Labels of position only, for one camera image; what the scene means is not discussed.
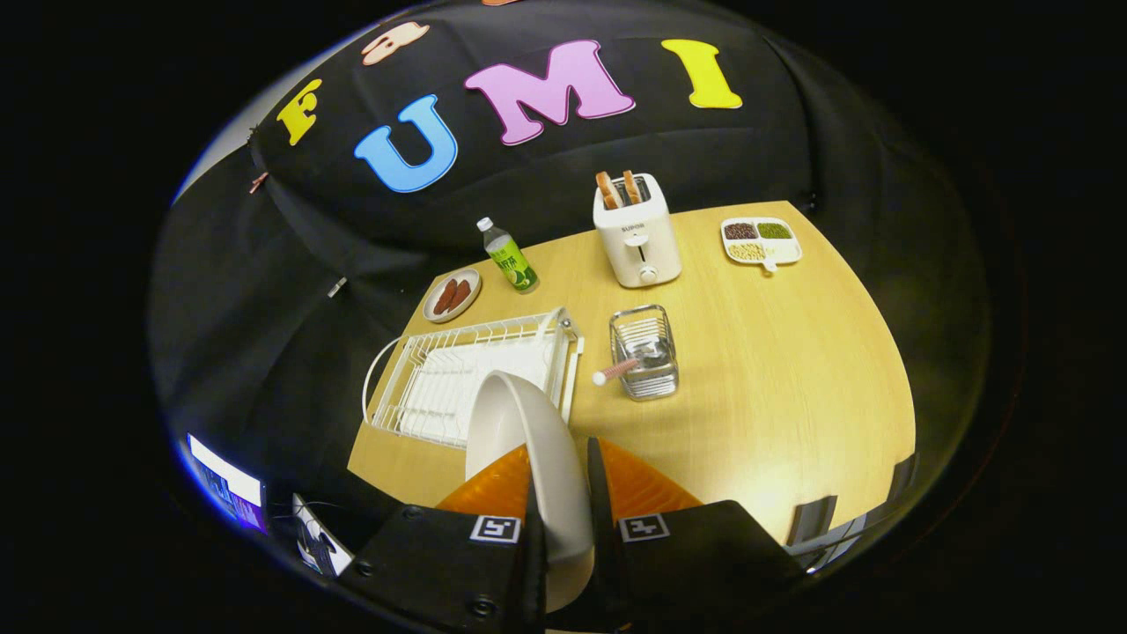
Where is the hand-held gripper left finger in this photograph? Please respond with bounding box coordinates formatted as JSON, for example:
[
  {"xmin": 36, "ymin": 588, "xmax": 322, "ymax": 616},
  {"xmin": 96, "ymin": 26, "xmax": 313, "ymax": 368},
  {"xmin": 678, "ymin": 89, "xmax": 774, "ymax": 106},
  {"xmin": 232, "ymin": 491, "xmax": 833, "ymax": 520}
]
[{"xmin": 339, "ymin": 443, "xmax": 549, "ymax": 634}]

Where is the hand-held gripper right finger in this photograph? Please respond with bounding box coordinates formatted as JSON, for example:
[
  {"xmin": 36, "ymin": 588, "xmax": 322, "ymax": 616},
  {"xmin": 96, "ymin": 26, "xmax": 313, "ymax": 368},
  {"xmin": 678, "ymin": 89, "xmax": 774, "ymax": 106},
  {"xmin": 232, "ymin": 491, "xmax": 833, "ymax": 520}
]
[{"xmin": 586, "ymin": 438, "xmax": 807, "ymax": 631}]

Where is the white plate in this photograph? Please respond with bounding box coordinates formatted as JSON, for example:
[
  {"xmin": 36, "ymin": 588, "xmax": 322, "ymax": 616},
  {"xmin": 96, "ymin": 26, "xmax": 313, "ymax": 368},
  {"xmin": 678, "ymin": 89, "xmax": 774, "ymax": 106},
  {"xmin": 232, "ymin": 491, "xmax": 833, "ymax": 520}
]
[{"xmin": 464, "ymin": 370, "xmax": 595, "ymax": 615}]

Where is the metal wire basket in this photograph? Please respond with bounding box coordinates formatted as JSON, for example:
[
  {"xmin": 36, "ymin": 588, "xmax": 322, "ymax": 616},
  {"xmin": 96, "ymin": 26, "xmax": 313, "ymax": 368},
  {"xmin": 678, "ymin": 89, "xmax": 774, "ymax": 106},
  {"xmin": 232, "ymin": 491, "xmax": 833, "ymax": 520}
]
[{"xmin": 608, "ymin": 305, "xmax": 681, "ymax": 402}]

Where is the pink-handled spoon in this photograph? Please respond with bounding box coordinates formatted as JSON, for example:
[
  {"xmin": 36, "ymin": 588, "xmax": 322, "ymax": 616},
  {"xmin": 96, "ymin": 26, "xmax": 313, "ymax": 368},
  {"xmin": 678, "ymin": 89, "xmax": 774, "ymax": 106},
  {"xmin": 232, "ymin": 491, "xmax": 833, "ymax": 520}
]
[{"xmin": 592, "ymin": 343, "xmax": 666, "ymax": 388}]

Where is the white wire dish rack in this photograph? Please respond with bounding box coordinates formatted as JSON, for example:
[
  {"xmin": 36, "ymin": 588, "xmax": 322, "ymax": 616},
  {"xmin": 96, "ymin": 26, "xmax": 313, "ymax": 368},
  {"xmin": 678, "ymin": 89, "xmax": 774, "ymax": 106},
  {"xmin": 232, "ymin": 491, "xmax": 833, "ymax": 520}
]
[{"xmin": 361, "ymin": 306, "xmax": 586, "ymax": 450}]

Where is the small grey plate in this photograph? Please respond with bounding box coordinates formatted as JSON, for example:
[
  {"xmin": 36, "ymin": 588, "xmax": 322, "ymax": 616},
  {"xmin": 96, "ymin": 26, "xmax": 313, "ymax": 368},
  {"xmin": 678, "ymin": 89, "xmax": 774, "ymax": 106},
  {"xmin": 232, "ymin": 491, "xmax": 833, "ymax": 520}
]
[{"xmin": 423, "ymin": 268, "xmax": 482, "ymax": 324}]

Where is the white divided bean dish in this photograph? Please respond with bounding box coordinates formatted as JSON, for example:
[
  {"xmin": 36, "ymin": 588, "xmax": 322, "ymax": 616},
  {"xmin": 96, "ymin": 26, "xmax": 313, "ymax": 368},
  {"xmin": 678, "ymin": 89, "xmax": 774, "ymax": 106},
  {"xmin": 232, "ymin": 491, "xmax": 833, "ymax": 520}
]
[{"xmin": 720, "ymin": 217, "xmax": 803, "ymax": 274}]

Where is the dark chair back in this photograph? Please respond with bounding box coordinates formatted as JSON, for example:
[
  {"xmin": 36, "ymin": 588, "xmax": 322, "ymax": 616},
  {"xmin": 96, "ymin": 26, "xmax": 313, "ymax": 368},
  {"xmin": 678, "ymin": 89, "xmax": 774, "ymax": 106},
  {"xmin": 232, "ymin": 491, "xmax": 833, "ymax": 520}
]
[{"xmin": 786, "ymin": 495, "xmax": 839, "ymax": 547}]

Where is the white printed card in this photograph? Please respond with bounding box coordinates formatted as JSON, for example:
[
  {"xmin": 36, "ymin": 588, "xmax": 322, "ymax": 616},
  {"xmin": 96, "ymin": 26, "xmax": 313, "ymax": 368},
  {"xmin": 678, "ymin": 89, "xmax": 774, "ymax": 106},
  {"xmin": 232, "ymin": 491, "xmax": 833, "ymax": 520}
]
[{"xmin": 292, "ymin": 493, "xmax": 355, "ymax": 578}]

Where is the white toaster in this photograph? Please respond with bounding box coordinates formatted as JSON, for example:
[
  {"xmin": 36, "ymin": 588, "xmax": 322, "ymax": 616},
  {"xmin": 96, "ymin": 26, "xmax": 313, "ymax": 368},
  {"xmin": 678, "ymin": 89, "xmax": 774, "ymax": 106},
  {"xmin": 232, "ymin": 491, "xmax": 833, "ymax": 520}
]
[{"xmin": 593, "ymin": 173, "xmax": 683, "ymax": 290}]

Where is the green label drink bottle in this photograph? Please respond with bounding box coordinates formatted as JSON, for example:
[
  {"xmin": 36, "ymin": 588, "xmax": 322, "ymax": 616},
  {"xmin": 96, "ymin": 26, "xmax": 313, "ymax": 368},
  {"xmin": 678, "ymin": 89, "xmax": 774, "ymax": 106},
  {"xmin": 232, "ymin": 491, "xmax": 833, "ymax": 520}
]
[{"xmin": 476, "ymin": 217, "xmax": 540, "ymax": 295}]

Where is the monitor screen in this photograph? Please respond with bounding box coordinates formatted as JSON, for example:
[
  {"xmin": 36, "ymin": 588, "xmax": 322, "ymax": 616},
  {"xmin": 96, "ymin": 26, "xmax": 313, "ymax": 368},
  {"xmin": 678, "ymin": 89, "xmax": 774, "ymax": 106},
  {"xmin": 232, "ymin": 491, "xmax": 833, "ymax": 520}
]
[{"xmin": 185, "ymin": 431, "xmax": 269, "ymax": 535}]

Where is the black backdrop cloth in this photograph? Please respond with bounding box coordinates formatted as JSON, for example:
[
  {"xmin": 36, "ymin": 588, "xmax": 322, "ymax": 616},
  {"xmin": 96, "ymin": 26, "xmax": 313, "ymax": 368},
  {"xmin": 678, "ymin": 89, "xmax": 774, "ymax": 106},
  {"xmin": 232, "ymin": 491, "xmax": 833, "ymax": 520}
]
[{"xmin": 150, "ymin": 0, "xmax": 996, "ymax": 547}]

